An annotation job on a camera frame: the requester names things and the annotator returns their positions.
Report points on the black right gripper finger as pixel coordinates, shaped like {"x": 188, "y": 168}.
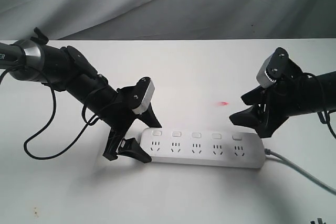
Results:
{"x": 249, "y": 117}
{"x": 255, "y": 96}

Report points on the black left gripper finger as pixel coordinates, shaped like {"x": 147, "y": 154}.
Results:
{"x": 148, "y": 118}
{"x": 131, "y": 148}

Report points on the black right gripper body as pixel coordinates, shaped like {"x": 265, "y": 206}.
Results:
{"x": 278, "y": 98}

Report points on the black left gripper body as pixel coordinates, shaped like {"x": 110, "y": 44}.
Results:
{"x": 112, "y": 106}

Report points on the white five-outlet power strip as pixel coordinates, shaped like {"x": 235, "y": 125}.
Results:
{"x": 206, "y": 148}

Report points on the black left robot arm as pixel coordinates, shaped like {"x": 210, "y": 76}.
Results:
{"x": 67, "y": 69}

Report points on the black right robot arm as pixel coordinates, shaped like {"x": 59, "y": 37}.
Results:
{"x": 295, "y": 93}

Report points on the grey backdrop cloth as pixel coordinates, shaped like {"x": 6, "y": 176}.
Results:
{"x": 168, "y": 19}

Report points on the black object at bottom edge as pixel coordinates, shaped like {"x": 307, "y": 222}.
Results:
{"x": 317, "y": 221}

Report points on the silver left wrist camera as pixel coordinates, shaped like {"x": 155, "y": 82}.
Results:
{"x": 141, "y": 95}

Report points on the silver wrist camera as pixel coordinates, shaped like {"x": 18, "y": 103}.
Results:
{"x": 141, "y": 95}
{"x": 272, "y": 68}

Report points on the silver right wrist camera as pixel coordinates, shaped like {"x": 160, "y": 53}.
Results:
{"x": 272, "y": 68}

